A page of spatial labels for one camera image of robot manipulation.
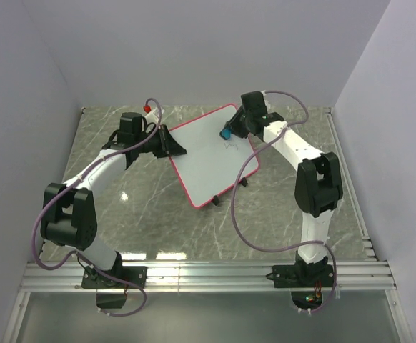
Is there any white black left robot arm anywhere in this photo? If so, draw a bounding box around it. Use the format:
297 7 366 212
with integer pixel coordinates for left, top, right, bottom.
36 112 187 288

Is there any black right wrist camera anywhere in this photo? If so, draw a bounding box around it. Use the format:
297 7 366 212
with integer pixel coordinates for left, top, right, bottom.
241 91 267 116

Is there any aluminium mounting rail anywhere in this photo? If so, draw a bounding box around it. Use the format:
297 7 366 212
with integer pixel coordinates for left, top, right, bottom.
19 261 397 293

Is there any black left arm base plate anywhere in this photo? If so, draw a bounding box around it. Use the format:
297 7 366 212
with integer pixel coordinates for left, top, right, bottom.
81 266 147 289

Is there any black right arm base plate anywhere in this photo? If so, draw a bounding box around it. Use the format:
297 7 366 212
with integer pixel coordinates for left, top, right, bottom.
266 263 335 289

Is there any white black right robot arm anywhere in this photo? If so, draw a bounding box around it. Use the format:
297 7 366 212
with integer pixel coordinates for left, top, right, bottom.
219 105 343 286

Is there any blue whiteboard eraser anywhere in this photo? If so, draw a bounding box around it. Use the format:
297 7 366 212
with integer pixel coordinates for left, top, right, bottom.
219 129 232 140

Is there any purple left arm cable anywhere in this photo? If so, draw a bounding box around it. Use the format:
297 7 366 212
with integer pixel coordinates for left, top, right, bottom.
31 97 164 318

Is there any pink framed whiteboard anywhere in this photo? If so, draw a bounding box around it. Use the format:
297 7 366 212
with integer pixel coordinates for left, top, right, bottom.
169 104 254 209

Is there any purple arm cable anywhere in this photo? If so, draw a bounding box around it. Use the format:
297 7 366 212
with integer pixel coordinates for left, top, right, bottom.
231 89 337 316
31 97 164 318

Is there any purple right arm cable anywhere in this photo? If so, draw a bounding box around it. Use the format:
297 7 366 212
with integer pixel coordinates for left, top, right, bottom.
231 89 337 316

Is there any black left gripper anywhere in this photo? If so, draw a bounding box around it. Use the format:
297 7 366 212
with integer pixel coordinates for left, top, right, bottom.
136 125 187 159

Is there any aluminium side rail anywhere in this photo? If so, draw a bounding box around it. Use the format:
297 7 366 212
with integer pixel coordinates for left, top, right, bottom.
323 106 414 342

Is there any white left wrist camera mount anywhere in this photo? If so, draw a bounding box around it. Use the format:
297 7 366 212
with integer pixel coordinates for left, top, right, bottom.
143 104 164 126

